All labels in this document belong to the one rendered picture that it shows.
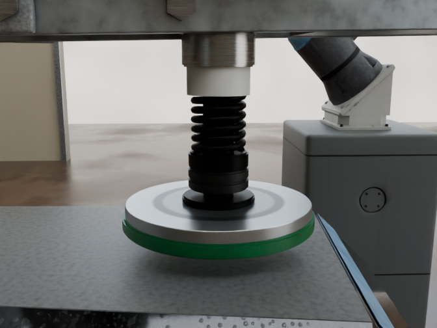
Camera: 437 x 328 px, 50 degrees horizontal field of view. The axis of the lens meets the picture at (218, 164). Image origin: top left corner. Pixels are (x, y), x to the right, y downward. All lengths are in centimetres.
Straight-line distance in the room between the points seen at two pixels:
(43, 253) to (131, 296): 16
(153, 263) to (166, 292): 7
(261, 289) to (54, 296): 19
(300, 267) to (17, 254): 32
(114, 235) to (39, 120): 502
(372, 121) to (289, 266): 102
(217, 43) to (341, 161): 94
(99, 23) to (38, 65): 513
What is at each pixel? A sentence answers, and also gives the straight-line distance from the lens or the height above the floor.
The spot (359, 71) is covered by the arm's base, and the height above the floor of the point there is 102.
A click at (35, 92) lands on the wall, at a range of 560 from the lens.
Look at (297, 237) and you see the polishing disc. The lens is 48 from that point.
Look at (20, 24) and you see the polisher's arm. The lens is 43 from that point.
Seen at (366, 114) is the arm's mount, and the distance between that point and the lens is 148.
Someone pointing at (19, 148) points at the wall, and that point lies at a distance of 574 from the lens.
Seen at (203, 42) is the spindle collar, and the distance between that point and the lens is 49.
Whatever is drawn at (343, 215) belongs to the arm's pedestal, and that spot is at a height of 61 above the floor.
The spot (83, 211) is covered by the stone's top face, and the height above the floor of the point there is 83.
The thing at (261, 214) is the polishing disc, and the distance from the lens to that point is 49.
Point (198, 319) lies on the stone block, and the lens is 42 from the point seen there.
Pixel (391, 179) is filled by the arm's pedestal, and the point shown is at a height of 72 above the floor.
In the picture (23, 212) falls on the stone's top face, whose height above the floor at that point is 83.
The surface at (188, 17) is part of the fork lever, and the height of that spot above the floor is 108.
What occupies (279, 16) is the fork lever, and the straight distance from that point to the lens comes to 48.
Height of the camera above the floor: 103
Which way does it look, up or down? 12 degrees down
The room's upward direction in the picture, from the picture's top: straight up
